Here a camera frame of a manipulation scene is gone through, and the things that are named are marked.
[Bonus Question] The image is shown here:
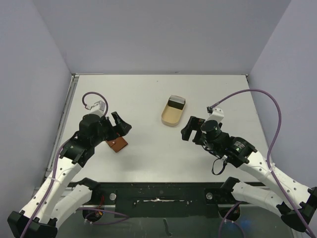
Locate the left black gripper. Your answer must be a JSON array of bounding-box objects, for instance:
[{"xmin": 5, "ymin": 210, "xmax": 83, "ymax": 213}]
[{"xmin": 91, "ymin": 112, "xmax": 131, "ymax": 146}]

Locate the brown leather card holder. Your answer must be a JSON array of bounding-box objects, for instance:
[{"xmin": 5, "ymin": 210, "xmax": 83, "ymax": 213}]
[{"xmin": 106, "ymin": 137, "xmax": 128, "ymax": 153}]

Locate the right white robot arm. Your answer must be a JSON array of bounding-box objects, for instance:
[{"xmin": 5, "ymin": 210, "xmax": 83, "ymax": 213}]
[{"xmin": 181, "ymin": 117, "xmax": 317, "ymax": 233}]

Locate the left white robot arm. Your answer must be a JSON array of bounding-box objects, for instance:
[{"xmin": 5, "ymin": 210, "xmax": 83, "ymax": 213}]
[{"xmin": 7, "ymin": 112, "xmax": 132, "ymax": 238}]

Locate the tan oval cardboard tray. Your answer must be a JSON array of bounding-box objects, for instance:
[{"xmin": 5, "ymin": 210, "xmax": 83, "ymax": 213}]
[{"xmin": 161, "ymin": 103, "xmax": 185, "ymax": 127}]

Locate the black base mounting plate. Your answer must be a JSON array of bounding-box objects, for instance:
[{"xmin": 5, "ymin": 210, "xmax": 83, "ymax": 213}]
[{"xmin": 85, "ymin": 182, "xmax": 237, "ymax": 218}]

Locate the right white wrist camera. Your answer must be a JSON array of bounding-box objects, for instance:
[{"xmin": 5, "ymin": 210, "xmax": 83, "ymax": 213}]
[{"xmin": 206, "ymin": 106, "xmax": 224, "ymax": 123}]

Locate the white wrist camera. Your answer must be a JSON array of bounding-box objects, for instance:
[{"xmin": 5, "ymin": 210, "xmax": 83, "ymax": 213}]
[
  {"xmin": 85, "ymin": 101, "xmax": 106, "ymax": 117},
  {"xmin": 206, "ymin": 106, "xmax": 224, "ymax": 123}
]

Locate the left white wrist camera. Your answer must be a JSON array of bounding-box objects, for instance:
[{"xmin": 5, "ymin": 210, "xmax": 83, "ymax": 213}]
[{"xmin": 85, "ymin": 101, "xmax": 106, "ymax": 117}]

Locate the aluminium rail left edge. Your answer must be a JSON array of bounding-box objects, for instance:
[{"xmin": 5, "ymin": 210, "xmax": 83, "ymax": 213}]
[{"xmin": 44, "ymin": 74, "xmax": 80, "ymax": 178}]

